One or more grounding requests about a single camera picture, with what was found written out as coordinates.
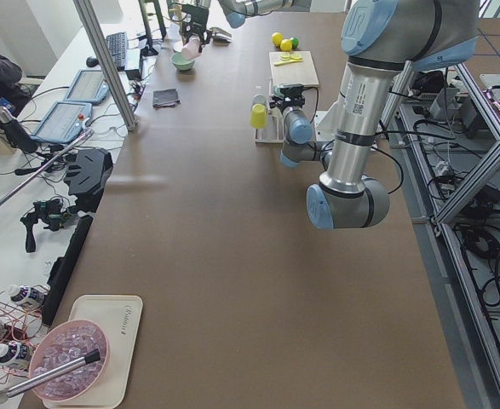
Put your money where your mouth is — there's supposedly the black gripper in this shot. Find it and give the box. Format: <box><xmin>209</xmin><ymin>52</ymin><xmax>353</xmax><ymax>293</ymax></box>
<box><xmin>181</xmin><ymin>4</ymin><xmax>212</xmax><ymax>52</ymax></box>
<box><xmin>274</xmin><ymin>89</ymin><xmax>305</xmax><ymax>112</ymax></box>

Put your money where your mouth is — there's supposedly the pink plastic cup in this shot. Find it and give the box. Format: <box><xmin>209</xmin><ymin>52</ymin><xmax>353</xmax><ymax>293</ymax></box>
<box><xmin>181</xmin><ymin>35</ymin><xmax>202</xmax><ymax>60</ymax></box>

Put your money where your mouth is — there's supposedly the light green plastic cup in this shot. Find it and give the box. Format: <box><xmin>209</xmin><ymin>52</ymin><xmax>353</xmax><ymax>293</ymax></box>
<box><xmin>270</xmin><ymin>107</ymin><xmax>284</xmax><ymax>125</ymax></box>

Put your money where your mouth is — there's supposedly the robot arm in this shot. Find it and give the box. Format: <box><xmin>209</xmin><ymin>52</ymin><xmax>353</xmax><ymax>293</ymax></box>
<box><xmin>180</xmin><ymin>0</ymin><xmax>311</xmax><ymax>60</ymax></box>
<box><xmin>306</xmin><ymin>1</ymin><xmax>480</xmax><ymax>229</ymax></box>

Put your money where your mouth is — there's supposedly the light blue cup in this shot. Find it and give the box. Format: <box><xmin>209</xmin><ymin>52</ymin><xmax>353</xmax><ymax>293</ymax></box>
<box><xmin>272</xmin><ymin>85</ymin><xmax>284</xmax><ymax>98</ymax></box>

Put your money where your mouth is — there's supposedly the grey cup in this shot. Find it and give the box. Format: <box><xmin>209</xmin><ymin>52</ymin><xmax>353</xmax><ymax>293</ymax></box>
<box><xmin>251</xmin><ymin>95</ymin><xmax>267</xmax><ymax>107</ymax></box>

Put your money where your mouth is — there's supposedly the yellow cup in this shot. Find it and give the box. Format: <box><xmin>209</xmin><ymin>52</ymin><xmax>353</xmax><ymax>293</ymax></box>
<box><xmin>250</xmin><ymin>103</ymin><xmax>267</xmax><ymax>130</ymax></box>

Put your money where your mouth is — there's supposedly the metal scoop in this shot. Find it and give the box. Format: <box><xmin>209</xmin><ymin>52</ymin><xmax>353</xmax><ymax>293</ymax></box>
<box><xmin>210</xmin><ymin>26</ymin><xmax>233</xmax><ymax>43</ymax></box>

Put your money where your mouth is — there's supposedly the wooden cutting board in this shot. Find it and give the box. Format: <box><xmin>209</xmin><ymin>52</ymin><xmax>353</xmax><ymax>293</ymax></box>
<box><xmin>269</xmin><ymin>51</ymin><xmax>319</xmax><ymax>87</ymax></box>

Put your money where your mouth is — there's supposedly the light green bowl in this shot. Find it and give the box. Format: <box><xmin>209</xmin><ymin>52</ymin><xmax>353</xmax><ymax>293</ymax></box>
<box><xmin>170</xmin><ymin>52</ymin><xmax>195</xmax><ymax>72</ymax></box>

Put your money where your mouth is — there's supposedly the yellow plastic knife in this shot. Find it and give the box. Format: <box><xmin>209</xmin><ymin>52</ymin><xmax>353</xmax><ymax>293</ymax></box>
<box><xmin>273</xmin><ymin>59</ymin><xmax>302</xmax><ymax>66</ymax></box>

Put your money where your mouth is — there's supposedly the black monitor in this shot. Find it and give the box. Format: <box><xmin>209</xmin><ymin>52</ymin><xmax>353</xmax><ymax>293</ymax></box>
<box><xmin>138</xmin><ymin>0</ymin><xmax>167</xmax><ymax>57</ymax></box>

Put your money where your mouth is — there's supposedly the whole yellow lemon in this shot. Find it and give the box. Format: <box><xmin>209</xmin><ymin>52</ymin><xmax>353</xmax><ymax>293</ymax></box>
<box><xmin>279</xmin><ymin>38</ymin><xmax>293</xmax><ymax>52</ymax></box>
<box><xmin>271</xmin><ymin>32</ymin><xmax>284</xmax><ymax>47</ymax></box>

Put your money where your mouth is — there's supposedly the grey folded cloth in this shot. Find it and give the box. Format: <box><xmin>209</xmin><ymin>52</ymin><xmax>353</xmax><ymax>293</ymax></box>
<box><xmin>152</xmin><ymin>89</ymin><xmax>180</xmax><ymax>108</ymax></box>

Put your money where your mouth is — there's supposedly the black keyboard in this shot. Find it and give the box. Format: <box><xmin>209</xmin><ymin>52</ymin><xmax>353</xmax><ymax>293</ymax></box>
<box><xmin>105</xmin><ymin>32</ymin><xmax>128</xmax><ymax>71</ymax></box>

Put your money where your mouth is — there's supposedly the computer mouse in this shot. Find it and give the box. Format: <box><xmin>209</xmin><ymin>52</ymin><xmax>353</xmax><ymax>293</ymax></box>
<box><xmin>86</xmin><ymin>57</ymin><xmax>99</xmax><ymax>68</ymax></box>

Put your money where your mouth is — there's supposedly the teach pendant tablet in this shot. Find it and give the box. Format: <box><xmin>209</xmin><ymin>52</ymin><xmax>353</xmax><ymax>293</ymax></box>
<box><xmin>30</xmin><ymin>101</ymin><xmax>92</xmax><ymax>144</ymax></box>
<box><xmin>64</xmin><ymin>69</ymin><xmax>109</xmax><ymax>105</ymax></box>

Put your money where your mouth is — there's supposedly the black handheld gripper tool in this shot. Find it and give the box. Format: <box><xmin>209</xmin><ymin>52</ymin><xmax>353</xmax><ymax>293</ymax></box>
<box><xmin>20</xmin><ymin>199</ymin><xmax>78</xmax><ymax>253</ymax></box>

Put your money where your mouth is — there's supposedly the cream plastic tray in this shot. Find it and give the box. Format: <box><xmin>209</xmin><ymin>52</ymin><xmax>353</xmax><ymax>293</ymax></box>
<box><xmin>43</xmin><ymin>294</ymin><xmax>144</xmax><ymax>406</ymax></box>

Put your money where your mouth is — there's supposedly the pink bowl of ice cubes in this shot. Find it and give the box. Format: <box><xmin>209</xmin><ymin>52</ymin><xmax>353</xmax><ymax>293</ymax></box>
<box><xmin>29</xmin><ymin>320</ymin><xmax>109</xmax><ymax>402</ymax></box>

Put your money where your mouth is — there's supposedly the white wire cup holder rack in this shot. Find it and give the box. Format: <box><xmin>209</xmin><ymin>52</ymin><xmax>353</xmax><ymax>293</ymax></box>
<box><xmin>252</xmin><ymin>78</ymin><xmax>284</xmax><ymax>144</ymax></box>

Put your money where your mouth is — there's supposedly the aluminium frame post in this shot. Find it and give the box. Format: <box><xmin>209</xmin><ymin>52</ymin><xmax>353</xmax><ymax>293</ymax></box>
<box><xmin>73</xmin><ymin>0</ymin><xmax>137</xmax><ymax>131</ymax></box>

